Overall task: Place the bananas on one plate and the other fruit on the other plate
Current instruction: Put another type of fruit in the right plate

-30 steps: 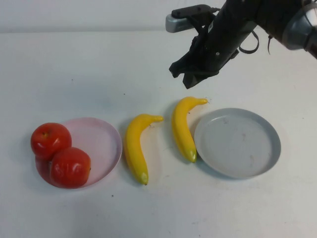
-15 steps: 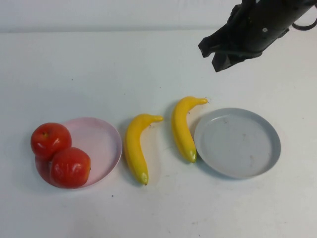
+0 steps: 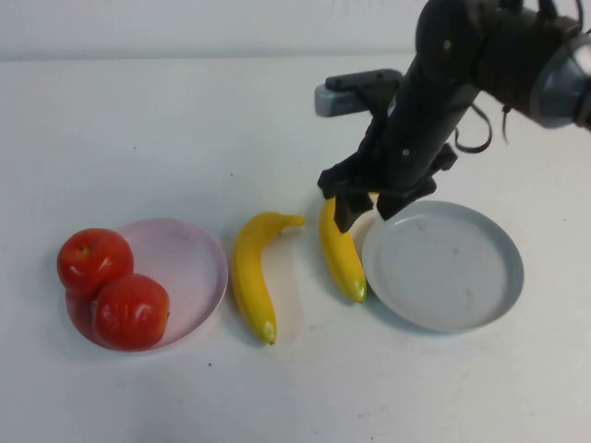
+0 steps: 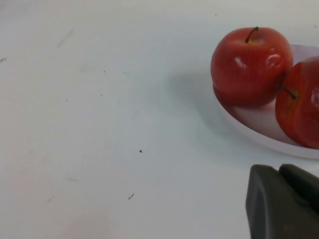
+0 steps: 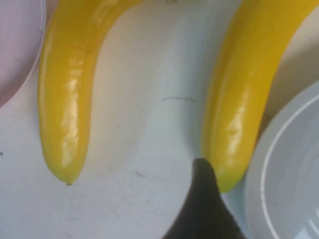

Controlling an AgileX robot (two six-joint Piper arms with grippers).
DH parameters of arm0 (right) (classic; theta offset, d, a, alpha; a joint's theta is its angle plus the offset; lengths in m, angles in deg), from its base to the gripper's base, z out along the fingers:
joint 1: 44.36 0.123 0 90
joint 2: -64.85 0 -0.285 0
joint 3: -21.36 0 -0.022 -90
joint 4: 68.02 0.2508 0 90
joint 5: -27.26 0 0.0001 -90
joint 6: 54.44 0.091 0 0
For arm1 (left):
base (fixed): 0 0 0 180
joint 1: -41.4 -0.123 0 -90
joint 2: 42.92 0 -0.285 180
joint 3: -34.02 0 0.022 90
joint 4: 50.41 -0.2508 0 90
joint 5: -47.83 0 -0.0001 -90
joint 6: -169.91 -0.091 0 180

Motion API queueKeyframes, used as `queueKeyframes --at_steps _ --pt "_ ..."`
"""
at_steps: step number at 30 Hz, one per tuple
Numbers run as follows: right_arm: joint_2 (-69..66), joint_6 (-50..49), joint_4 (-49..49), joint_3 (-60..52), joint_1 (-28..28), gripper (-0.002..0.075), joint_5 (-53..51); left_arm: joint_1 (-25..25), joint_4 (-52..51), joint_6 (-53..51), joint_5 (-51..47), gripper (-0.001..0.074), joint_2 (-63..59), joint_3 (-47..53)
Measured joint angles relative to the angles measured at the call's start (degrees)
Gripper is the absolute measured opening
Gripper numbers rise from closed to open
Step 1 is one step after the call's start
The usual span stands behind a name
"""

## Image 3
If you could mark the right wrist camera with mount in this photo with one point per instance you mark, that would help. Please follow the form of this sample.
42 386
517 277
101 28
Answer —
341 99

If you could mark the grey round plate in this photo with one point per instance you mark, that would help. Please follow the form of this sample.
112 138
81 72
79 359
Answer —
443 267

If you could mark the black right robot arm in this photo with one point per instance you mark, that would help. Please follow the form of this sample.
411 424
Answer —
508 60

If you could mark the yellow plastic banana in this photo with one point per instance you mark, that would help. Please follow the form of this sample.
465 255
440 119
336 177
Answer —
341 263
249 277

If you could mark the pink round plate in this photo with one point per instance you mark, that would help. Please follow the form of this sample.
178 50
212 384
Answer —
184 267

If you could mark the red plastic apple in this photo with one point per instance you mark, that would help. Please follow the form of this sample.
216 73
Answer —
92 263
129 314

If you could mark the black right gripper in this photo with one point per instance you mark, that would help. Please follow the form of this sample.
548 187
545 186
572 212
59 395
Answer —
415 138

